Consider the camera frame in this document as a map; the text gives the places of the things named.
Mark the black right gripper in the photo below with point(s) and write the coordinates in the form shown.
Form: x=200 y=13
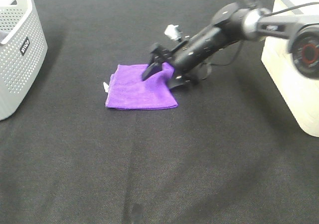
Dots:
x=190 y=58

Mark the purple towel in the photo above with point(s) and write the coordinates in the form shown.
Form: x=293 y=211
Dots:
x=127 y=90

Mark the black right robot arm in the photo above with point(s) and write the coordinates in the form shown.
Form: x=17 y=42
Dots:
x=233 y=24

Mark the black fabric table mat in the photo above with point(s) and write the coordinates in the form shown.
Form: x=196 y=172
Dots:
x=230 y=153

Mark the cream plastic bin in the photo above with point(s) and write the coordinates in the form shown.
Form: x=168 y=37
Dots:
x=301 y=94

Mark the grey perforated plastic basket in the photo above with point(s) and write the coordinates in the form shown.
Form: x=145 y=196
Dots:
x=23 y=48

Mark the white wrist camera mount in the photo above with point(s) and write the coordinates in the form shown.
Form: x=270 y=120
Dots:
x=173 y=32

